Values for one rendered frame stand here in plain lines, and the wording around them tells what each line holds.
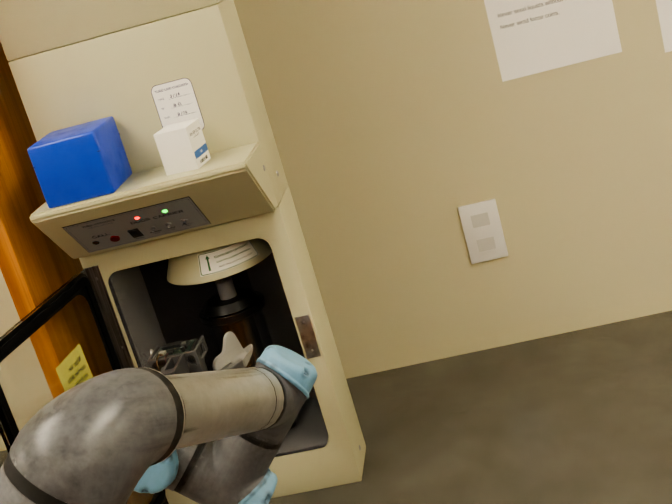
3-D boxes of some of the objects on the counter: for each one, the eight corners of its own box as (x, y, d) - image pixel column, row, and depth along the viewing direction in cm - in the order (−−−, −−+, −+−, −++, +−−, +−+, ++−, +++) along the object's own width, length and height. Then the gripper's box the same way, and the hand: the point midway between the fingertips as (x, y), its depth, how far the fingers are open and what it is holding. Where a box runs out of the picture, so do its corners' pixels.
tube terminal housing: (203, 442, 207) (62, 36, 184) (372, 408, 201) (249, -16, 178) (172, 517, 183) (5, 62, 160) (363, 481, 178) (219, 3, 155)
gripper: (229, 361, 145) (254, 302, 163) (92, 390, 148) (132, 330, 167) (248, 419, 147) (271, 355, 166) (113, 446, 151) (150, 381, 169)
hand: (207, 359), depth 167 cm, fingers open, 14 cm apart
